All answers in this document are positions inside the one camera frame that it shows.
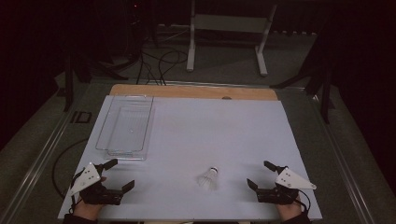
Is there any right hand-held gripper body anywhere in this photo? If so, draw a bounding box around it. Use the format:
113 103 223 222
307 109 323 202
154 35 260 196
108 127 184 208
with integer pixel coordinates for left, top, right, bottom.
256 167 318 205

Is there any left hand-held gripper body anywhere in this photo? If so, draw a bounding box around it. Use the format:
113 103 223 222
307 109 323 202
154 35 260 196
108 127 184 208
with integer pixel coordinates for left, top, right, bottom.
67 162 123 205

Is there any clear plastic tray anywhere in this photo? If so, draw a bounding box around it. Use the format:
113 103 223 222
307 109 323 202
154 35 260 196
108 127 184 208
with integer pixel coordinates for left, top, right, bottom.
94 94 155 161

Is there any white shuttlecock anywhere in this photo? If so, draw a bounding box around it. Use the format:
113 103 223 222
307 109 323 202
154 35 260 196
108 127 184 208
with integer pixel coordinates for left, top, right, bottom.
195 166 219 191

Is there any person's left hand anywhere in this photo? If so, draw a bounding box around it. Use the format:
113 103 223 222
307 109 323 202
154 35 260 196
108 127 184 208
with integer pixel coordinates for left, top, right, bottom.
73 194 105 220

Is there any person's right hand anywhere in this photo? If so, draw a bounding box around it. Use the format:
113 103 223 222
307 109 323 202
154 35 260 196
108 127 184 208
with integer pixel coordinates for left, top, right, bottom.
276 199 304 222

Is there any white table sheet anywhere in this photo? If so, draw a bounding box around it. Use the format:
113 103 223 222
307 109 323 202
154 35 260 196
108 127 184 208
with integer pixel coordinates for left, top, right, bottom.
57 94 323 222

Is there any black metal stand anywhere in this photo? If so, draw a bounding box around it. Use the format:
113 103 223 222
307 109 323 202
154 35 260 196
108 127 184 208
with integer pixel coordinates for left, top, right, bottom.
270 31 336 125
64 52 129 113

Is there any wooden table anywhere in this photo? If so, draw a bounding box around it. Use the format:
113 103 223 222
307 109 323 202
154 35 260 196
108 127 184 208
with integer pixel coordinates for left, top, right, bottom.
109 83 279 102

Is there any white metal stand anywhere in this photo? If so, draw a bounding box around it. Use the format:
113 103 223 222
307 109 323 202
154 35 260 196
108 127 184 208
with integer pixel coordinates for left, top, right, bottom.
186 0 278 77

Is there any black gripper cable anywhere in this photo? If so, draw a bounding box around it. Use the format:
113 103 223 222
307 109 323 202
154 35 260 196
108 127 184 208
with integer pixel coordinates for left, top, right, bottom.
69 169 84 216
295 189 312 217

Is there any black floor cable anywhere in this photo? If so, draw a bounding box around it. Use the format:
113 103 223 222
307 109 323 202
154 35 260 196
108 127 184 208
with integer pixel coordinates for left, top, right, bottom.
51 138 91 200
135 49 189 86

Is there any black square floor frame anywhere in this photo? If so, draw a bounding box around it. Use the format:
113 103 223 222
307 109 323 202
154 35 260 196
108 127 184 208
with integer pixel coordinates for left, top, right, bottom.
70 110 93 125

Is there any metal floor rail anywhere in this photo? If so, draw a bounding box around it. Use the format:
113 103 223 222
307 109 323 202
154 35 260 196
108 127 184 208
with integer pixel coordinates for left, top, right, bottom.
306 88 376 224
0 83 92 224

